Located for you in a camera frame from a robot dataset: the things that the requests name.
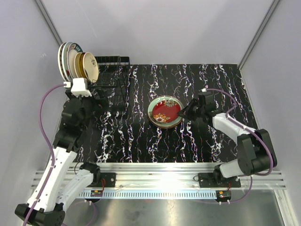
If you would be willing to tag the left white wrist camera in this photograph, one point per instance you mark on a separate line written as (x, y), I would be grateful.
(78, 87)

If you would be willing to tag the small cream floral plate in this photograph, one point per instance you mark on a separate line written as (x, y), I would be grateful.
(76, 65)

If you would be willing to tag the black marble pattern mat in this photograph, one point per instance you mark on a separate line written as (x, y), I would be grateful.
(129, 136)

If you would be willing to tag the stack of remaining plates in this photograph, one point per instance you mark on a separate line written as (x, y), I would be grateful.
(163, 125)

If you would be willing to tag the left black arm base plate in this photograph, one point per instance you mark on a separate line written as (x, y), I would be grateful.
(109, 179)

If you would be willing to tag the left aluminium frame post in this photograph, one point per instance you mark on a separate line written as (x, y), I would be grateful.
(48, 21)

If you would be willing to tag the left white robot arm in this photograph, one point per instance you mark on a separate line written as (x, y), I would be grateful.
(49, 202)

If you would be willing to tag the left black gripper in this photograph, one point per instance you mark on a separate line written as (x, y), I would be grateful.
(98, 104)

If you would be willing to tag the white plate dark green rim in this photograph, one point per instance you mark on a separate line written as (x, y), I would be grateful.
(72, 51)

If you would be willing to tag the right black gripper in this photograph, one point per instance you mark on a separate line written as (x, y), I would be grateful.
(185, 114)

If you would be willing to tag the yellow patterned small plate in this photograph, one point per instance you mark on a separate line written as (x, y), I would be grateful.
(81, 69)

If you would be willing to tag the cream plate dark floral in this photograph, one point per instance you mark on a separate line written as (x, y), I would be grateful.
(90, 67)

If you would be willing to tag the aluminium frame post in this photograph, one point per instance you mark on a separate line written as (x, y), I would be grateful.
(48, 21)
(265, 21)

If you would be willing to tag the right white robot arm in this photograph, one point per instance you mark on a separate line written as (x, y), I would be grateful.
(255, 156)

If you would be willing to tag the right aluminium frame post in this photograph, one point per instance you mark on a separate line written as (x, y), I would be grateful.
(265, 21)

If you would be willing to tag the red floral plate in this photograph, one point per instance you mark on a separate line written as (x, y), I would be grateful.
(166, 111)

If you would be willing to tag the white slotted cable duct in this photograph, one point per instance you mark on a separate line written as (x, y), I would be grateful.
(155, 194)

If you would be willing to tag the aluminium mounting rail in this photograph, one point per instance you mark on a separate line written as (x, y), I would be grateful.
(164, 176)

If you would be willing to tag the white plate watermelon pattern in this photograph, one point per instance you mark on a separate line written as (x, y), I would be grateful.
(64, 59)

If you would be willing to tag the black wire dish rack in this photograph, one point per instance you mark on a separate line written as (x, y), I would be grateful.
(111, 86)

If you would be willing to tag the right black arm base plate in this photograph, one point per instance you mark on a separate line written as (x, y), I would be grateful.
(209, 180)

